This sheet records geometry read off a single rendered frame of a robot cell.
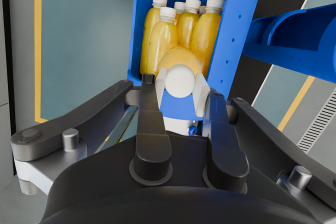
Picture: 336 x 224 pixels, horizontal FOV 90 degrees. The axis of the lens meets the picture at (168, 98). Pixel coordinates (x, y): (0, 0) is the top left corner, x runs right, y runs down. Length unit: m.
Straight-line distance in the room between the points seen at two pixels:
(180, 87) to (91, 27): 1.57
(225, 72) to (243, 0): 0.13
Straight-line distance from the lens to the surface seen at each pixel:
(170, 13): 0.44
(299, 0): 1.66
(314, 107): 2.14
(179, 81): 0.21
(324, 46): 0.74
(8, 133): 2.49
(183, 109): 0.36
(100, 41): 1.71
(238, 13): 0.37
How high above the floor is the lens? 1.56
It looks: 69 degrees down
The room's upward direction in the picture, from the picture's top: 170 degrees counter-clockwise
